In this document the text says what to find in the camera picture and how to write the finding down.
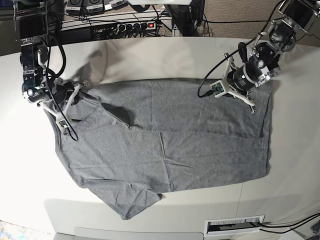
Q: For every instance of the black power strip red switch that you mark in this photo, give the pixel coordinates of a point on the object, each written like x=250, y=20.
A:
x=121, y=31

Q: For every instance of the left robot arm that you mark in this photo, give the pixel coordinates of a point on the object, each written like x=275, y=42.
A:
x=268, y=46

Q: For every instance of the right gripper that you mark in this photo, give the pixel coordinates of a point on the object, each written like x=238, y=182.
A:
x=63, y=92

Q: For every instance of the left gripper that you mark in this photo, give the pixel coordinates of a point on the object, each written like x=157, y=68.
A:
x=243, y=79

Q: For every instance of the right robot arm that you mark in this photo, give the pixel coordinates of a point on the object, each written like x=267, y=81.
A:
x=37, y=27

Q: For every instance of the white table cable grommet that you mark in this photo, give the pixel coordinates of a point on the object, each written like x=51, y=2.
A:
x=233, y=226

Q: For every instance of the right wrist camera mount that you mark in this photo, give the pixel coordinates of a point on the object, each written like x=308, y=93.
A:
x=61, y=113

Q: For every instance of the grey T-shirt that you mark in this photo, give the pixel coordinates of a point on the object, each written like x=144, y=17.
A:
x=140, y=139

